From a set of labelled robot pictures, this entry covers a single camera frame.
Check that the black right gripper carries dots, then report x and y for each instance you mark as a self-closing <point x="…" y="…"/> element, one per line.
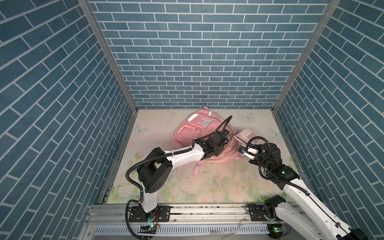
<point x="259" y="147"/>

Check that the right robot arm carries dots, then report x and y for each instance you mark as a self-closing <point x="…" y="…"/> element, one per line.
<point x="318" y="222"/>

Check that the left corner aluminium post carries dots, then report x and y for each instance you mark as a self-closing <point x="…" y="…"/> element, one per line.
<point x="92" y="20"/>

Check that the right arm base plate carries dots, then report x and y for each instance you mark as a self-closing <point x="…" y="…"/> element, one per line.
<point x="262" y="212"/>

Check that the pink student backpack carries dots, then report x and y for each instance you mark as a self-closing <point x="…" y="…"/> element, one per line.
<point x="202" y="123"/>

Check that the right corner aluminium post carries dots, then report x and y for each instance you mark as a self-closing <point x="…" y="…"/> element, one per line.
<point x="317" y="32"/>

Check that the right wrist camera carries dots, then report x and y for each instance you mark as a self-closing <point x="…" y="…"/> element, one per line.
<point x="250" y="152"/>

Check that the aluminium front rail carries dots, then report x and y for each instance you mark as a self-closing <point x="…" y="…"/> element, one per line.
<point x="186" y="220"/>

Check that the white pink calculator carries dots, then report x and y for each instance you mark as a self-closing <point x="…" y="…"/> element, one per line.
<point x="244" y="136"/>

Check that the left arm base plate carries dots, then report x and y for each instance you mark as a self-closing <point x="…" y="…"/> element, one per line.
<point x="159" y="214"/>

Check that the corner aluminium post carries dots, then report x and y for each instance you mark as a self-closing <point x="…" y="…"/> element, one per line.
<point x="92" y="20"/>
<point x="317" y="32"/>

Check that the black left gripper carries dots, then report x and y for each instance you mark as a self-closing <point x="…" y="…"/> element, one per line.
<point x="220" y="148"/>

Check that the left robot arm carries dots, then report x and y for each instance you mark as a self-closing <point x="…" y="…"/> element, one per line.
<point x="154" y="172"/>

